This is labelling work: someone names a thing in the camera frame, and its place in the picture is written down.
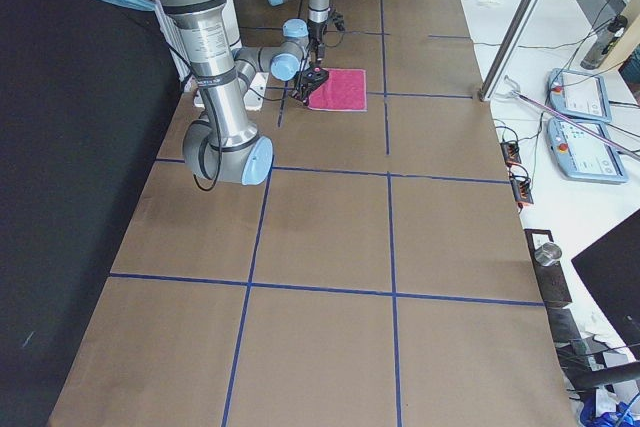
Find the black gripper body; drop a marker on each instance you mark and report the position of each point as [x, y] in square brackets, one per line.
[316, 38]
[303, 82]

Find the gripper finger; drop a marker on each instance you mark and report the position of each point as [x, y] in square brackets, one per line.
[300, 96]
[319, 52]

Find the pink towel grey back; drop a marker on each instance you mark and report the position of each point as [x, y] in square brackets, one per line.
[343, 91]

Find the grabber reach tool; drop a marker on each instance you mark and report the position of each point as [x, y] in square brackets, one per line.
[516, 93]

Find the orange power strip far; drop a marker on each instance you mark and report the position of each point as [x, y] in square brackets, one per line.
[511, 153]

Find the orange power strip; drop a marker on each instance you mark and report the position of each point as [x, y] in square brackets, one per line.
[521, 188]
[511, 153]

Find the orange power strip near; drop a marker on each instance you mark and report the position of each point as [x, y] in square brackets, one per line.
[521, 188]

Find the upper teach pendant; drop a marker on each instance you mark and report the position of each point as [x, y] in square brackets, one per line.
[579, 95]

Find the teach pendant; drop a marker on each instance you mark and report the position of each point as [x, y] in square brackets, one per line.
[580, 154]
[579, 95]

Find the lower teach pendant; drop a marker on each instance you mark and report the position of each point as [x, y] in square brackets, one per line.
[580, 154]

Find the dark drink bottle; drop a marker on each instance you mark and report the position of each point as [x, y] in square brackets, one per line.
[604, 43]

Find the small metal cup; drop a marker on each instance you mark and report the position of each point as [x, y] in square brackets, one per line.
[547, 254]

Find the black plate under cup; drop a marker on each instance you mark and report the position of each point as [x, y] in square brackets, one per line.
[551, 280]

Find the black monitor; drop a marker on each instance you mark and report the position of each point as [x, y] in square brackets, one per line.
[609, 269]

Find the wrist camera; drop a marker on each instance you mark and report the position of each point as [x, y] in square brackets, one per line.
[338, 21]

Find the aluminium frame post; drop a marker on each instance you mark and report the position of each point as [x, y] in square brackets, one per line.
[507, 49]

